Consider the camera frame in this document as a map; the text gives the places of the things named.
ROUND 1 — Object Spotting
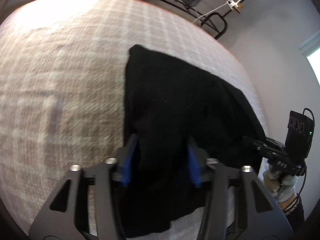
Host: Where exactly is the person's right forearm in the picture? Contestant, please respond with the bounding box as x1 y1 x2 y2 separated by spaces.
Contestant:
279 192 305 222

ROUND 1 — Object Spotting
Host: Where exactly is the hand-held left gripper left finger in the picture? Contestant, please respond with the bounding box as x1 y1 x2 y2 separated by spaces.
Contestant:
29 134 139 240

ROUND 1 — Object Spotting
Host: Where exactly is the person's right hand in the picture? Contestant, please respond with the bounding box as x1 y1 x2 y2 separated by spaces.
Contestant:
261 164 299 204

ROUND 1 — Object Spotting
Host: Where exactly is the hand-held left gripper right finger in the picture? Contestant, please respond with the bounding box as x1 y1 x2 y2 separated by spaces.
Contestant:
186 136 293 240

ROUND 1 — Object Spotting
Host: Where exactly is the window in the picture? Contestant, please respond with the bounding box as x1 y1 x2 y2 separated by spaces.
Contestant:
299 31 320 85

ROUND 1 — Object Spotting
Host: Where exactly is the black sweater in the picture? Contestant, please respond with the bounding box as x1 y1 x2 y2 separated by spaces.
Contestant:
122 44 266 238

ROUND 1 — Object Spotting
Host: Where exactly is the black metal clothes rack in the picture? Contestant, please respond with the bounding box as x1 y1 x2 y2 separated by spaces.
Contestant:
45 0 228 40

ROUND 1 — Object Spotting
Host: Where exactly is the black cable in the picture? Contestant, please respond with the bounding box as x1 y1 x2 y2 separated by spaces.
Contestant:
292 107 315 198

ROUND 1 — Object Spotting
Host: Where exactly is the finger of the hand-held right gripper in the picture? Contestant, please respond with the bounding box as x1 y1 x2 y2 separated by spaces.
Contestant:
241 135 285 155

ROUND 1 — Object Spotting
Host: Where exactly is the plaid cloth covered table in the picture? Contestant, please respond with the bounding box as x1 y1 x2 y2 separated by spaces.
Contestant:
0 0 265 235

